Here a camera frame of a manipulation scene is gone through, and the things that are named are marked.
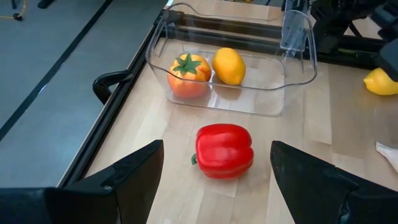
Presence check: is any thin yellow cable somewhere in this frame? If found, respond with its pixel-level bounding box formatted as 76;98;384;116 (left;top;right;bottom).
0;0;29;22

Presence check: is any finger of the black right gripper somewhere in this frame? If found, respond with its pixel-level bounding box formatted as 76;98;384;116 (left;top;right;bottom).
374;39;398;82

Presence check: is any orange tomato green stem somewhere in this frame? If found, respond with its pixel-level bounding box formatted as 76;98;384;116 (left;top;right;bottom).
167;52;213;100

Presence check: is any yellow lemon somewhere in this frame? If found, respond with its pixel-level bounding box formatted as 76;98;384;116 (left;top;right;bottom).
363;67;398;96

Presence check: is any red bell pepper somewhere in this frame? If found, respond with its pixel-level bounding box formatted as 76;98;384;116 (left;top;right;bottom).
190;123;255;180

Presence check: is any clear plastic bin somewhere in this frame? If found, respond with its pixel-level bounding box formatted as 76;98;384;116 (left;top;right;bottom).
145;2;318;118

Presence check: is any black frame clamp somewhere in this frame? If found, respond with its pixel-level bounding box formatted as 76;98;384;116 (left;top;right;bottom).
92;70;135;106

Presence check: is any orange yellow oval fruit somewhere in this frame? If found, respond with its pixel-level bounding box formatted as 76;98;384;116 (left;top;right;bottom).
211;47;247;86

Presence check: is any black metal table frame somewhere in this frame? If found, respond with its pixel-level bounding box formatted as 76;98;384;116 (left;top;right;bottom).
57;9;398;189

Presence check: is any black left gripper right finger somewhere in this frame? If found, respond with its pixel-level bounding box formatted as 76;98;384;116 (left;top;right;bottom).
269;140;398;224

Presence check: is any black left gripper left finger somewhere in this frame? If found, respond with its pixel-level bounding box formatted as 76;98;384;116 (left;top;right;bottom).
0;139;165;224

